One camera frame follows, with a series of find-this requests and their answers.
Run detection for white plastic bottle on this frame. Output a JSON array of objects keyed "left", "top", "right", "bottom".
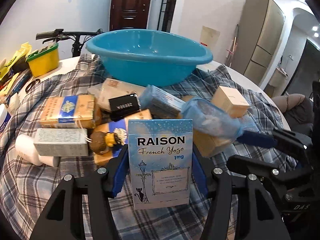
[{"left": 15, "top": 134, "right": 60, "bottom": 167}]

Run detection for orange cream small box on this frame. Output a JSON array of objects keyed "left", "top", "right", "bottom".
[{"left": 193, "top": 129, "right": 233, "bottom": 158}]

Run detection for Raison blue cigarette pack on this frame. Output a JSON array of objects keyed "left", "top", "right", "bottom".
[{"left": 128, "top": 119, "right": 193, "bottom": 210}]

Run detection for cream square box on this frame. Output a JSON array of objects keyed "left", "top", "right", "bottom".
[{"left": 210, "top": 86, "right": 249, "bottom": 119}]

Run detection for dark brown entrance door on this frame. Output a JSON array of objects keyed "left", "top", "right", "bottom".
[{"left": 109, "top": 0, "right": 151, "bottom": 31}]

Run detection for yellow plastic bag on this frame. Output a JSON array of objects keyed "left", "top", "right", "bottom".
[{"left": 1, "top": 42, "right": 32, "bottom": 82}]

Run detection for bicycle handlebar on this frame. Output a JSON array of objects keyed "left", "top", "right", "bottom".
[{"left": 36, "top": 29, "right": 103, "bottom": 57}]

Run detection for yellow green container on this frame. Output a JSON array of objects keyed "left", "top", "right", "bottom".
[{"left": 27, "top": 43, "right": 60, "bottom": 77}]

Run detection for grey white medicine box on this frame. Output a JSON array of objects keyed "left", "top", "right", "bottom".
[{"left": 34, "top": 128, "right": 88, "bottom": 157}]

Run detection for white blue cream jar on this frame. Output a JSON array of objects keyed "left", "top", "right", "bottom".
[{"left": 0, "top": 104, "right": 11, "bottom": 133}]

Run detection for brown figurine keychain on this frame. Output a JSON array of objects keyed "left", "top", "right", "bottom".
[{"left": 89, "top": 132, "right": 126, "bottom": 154}]

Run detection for black scissors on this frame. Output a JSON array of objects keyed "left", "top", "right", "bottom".
[{"left": 25, "top": 79, "right": 41, "bottom": 94}]

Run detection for plaid blue shirt cloth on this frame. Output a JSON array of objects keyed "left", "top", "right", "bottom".
[{"left": 1, "top": 54, "right": 285, "bottom": 239}]

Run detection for floral beige tumbler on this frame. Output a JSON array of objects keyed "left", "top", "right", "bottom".
[{"left": 200, "top": 26, "right": 220, "bottom": 50}]

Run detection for black Zeesea box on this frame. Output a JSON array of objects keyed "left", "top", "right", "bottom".
[{"left": 109, "top": 93, "right": 140, "bottom": 121}]

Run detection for beige refrigerator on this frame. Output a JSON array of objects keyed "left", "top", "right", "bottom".
[{"left": 231, "top": 0, "right": 285, "bottom": 85}]

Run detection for blue plastic basin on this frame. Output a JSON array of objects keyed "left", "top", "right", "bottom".
[{"left": 86, "top": 29, "right": 213, "bottom": 87}]

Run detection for gold blue cigarette carton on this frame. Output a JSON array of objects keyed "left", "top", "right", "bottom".
[{"left": 40, "top": 94, "right": 102, "bottom": 129}]

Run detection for beige cigarette carton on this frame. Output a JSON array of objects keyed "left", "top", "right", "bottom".
[{"left": 87, "top": 78, "right": 145, "bottom": 112}]

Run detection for black framed glass door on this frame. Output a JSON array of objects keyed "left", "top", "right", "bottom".
[{"left": 157, "top": 0, "right": 177, "bottom": 33}]

